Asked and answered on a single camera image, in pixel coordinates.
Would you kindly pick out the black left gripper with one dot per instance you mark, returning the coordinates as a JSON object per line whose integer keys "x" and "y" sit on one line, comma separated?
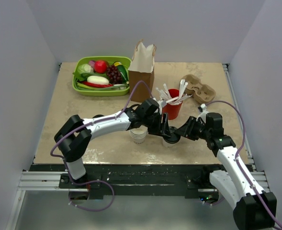
{"x": 156, "y": 131}

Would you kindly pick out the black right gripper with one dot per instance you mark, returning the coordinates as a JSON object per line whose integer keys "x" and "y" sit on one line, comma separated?
{"x": 186, "y": 131}

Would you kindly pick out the white paper cup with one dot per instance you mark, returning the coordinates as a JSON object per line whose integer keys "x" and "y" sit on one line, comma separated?
{"x": 168, "y": 144}

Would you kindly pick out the brown pulp cup carrier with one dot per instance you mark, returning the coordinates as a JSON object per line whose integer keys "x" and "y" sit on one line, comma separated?
{"x": 201, "y": 93}

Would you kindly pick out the brown paper bag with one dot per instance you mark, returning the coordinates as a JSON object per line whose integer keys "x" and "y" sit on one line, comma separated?
{"x": 141, "y": 72}

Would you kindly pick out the black plastic coffee lid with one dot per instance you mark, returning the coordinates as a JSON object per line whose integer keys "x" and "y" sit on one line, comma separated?
{"x": 174, "y": 138}

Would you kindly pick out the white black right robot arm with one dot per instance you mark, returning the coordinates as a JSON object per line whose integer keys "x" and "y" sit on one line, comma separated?
{"x": 253, "y": 207}

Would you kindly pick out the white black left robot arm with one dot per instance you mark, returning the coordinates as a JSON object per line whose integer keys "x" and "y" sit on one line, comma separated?
{"x": 74, "y": 136}

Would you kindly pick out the red plastic cup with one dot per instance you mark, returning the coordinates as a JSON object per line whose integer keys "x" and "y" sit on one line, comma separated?
{"x": 172, "y": 110}

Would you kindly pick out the stack of white paper cups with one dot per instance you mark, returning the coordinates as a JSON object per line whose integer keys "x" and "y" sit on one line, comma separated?
{"x": 138, "y": 135}

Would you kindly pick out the white wrapped straw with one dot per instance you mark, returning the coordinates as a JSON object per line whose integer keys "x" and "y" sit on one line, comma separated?
{"x": 183, "y": 85}

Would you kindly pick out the stack of black lids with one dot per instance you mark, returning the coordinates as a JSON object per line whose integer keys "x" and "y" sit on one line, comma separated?
{"x": 97, "y": 116}

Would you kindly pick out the dark red grape bunch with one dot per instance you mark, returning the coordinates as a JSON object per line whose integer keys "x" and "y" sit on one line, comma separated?
{"x": 113, "y": 75}

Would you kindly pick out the green plastic basket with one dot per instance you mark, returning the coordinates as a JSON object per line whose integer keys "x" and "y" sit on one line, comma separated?
{"x": 102, "y": 76}

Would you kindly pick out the red chili pepper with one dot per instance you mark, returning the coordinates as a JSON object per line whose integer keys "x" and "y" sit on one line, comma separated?
{"x": 96, "y": 85}

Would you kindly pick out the white daikon radish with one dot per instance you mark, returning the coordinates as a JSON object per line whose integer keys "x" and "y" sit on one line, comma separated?
{"x": 97, "y": 79}

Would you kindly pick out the red apple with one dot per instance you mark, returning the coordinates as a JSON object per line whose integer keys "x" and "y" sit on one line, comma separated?
{"x": 100, "y": 66}

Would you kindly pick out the green scallion stalk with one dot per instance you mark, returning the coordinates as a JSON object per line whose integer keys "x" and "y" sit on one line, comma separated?
{"x": 114, "y": 87}

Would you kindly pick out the purple onion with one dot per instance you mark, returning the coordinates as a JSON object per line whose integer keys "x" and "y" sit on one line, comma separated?
{"x": 92, "y": 63}

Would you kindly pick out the green cabbage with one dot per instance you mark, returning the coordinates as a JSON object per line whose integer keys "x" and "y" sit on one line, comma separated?
{"x": 84, "y": 68}

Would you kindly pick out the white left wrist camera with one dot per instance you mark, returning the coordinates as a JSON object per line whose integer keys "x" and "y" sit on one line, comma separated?
{"x": 162, "y": 103}

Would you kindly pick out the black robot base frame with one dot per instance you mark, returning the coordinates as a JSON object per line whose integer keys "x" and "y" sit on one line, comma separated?
{"x": 188, "y": 181}

